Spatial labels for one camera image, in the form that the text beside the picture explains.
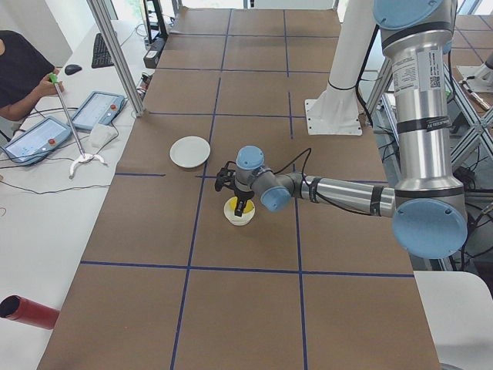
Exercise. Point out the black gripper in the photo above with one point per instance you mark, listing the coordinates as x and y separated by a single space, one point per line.
243 194

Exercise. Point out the yellow lemon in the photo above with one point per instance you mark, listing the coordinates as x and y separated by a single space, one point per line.
249 207

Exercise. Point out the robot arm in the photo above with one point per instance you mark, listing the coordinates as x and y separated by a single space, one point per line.
426 206

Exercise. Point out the white bowl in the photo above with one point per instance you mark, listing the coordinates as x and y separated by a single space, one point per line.
237 221

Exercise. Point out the white plate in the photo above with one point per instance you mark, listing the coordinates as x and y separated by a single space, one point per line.
190 152

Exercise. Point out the white crumpled cloth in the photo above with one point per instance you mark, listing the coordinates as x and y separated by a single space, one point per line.
101 135

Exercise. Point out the far teach pendant tablet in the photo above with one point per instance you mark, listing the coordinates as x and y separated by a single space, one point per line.
99 108

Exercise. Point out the teach pendant tablet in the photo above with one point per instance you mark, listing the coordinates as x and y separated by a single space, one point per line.
99 108
37 142

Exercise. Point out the near teach pendant tablet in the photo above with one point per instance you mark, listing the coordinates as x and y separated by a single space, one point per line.
37 142

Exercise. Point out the black keyboard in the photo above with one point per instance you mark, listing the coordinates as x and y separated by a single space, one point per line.
101 57

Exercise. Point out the black computer mouse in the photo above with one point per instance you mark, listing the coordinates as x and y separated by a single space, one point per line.
71 69

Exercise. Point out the red cylinder tube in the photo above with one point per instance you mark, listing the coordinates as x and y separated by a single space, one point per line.
23 310

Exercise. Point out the person in black shirt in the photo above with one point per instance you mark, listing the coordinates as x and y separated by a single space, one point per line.
25 76

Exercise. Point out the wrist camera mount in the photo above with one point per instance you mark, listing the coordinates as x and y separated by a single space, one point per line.
225 178

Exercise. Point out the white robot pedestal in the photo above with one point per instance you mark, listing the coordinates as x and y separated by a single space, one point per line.
335 111

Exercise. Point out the aluminium frame post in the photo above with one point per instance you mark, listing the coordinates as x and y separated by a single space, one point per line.
103 21

